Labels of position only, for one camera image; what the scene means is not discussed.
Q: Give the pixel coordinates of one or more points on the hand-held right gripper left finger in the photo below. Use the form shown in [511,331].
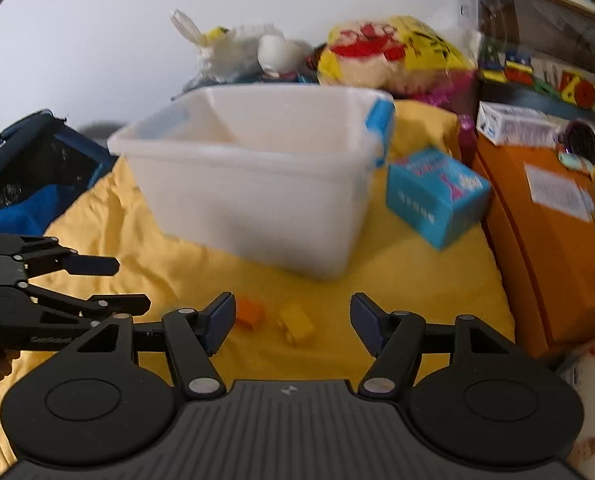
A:
[222,321]

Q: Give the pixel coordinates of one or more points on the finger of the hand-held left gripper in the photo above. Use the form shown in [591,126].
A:
[122,304]
[94,265]

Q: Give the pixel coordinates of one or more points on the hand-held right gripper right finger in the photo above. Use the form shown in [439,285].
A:
[365,321]

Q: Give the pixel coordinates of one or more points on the orange toy brick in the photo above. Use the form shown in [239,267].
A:
[250,312]

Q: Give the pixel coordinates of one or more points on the yellow toy brick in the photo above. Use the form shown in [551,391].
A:
[297,322]

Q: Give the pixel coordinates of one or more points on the white plastic storage box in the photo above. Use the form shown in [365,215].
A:
[247,185]

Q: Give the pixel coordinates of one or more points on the yellow desktop cloth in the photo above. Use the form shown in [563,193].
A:
[427,280]

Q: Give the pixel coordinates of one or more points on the blue bag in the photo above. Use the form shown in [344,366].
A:
[37,180]

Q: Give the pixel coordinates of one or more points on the blue cardboard box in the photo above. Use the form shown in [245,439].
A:
[435,200]

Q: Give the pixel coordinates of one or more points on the orange cardboard box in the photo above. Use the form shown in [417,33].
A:
[552,255]

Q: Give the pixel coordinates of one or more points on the pink packet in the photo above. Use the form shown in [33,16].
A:
[447,90]

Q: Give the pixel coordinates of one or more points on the small white box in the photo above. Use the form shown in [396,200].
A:
[517,122]

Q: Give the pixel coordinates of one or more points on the white plastic bag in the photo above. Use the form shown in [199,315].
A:
[237,52]

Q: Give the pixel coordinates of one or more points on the yellow snack bag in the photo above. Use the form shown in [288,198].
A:
[392,55]

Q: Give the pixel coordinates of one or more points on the black round object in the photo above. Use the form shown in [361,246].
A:
[580,140]

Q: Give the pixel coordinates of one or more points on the colourful toy block set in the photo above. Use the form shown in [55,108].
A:
[542,77]

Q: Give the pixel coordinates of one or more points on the transparent plastic box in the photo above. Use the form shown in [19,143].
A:
[522,25]

